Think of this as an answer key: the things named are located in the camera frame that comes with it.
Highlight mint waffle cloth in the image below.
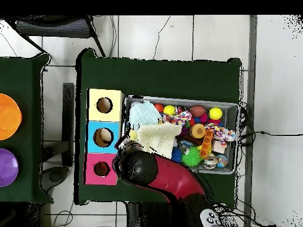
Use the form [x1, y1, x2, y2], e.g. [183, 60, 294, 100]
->
[128, 100, 163, 131]

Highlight cream waffle cloth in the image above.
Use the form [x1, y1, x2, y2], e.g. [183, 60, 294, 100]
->
[136, 122, 183, 160]

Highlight wooden box with three holes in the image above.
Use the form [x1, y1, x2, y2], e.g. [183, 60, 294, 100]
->
[83, 88, 125, 186]

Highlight silver mesh bin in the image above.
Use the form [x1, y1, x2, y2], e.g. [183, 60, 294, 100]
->
[120, 95, 240, 175]

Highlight yellow smooth ball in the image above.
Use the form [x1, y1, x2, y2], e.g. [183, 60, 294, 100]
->
[163, 105, 176, 116]
[209, 106, 224, 121]

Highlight colourful polka dot cloth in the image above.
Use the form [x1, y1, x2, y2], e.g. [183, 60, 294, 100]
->
[163, 110, 192, 127]
[204, 122, 236, 142]

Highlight toy burger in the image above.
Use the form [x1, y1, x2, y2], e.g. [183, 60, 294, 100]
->
[189, 123, 207, 140]

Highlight brown toy football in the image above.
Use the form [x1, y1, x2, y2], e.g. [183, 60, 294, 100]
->
[189, 105, 206, 118]

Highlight dark green tablecloth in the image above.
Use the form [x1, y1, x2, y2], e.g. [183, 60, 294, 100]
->
[75, 48, 243, 205]

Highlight plain green spiky ball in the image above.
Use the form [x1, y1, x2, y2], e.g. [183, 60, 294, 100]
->
[181, 146, 204, 167]

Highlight orange plastic tray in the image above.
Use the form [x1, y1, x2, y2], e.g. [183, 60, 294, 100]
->
[199, 129, 215, 158]

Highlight green side table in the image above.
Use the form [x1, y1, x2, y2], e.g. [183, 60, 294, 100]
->
[0, 53, 54, 205]

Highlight black chair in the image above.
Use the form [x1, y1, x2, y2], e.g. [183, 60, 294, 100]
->
[14, 15, 106, 57]

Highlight orange plastic bowl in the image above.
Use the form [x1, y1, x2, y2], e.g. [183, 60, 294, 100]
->
[0, 93, 22, 141]

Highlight purple object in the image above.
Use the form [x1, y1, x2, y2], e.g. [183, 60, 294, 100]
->
[0, 148, 19, 187]

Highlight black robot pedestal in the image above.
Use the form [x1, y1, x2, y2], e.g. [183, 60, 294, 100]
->
[125, 202, 171, 227]

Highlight black cable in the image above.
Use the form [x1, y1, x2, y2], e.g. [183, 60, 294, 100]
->
[240, 130, 303, 140]

